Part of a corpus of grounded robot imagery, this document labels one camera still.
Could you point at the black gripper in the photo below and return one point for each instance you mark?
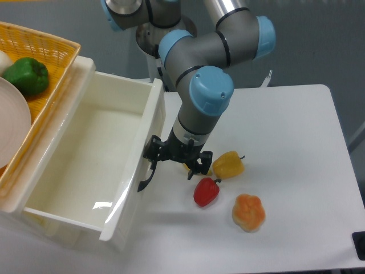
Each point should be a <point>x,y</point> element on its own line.
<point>173,149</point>

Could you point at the black top drawer handle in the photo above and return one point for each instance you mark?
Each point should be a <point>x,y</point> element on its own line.
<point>144,183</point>

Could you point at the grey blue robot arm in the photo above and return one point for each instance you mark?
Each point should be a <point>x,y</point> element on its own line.
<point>195,65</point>

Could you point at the white drawer cabinet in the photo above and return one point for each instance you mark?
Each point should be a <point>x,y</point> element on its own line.
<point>70,182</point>

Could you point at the yellow banana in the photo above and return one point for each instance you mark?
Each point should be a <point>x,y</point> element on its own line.
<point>209,173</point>

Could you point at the red bell pepper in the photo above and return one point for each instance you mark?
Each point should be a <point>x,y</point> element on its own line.
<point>206,191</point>

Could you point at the yellow bell pepper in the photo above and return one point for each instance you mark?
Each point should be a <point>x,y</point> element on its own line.
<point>228,165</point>

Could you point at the orange bread roll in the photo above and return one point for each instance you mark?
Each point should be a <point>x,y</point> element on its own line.
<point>248,212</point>

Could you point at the yellow woven basket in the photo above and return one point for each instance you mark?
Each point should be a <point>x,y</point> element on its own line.
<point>57,54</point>

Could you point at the green bell pepper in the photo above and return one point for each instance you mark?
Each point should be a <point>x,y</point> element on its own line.
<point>28,75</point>

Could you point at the white plate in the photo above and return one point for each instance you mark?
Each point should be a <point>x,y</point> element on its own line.
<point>15,121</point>

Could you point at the white round vegetable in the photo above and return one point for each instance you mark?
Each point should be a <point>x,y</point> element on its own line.
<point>5,62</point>

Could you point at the black corner device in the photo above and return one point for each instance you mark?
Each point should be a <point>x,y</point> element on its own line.
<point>359,243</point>

